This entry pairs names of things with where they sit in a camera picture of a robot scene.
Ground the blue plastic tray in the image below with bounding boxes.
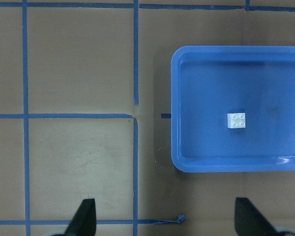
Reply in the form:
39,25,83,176
171,46,295,173

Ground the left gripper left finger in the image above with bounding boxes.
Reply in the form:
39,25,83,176
65,199,96,236

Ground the brown paper table cover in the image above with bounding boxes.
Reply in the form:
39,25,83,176
0,0,295,236

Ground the white block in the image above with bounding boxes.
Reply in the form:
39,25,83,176
227,113,246,129

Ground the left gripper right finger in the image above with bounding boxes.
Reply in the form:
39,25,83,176
235,197,281,236

